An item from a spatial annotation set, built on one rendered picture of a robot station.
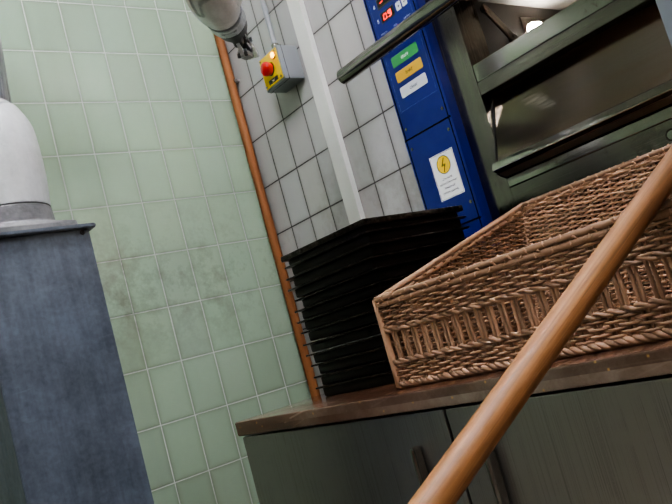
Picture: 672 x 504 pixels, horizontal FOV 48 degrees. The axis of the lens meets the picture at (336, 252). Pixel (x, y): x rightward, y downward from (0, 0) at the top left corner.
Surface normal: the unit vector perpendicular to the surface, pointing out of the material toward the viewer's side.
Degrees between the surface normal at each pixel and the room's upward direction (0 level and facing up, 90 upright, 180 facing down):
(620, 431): 90
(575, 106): 70
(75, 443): 90
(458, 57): 90
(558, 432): 90
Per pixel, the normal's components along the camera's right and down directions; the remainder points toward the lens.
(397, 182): -0.77, 0.14
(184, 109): 0.58, -0.26
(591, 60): -0.82, -0.20
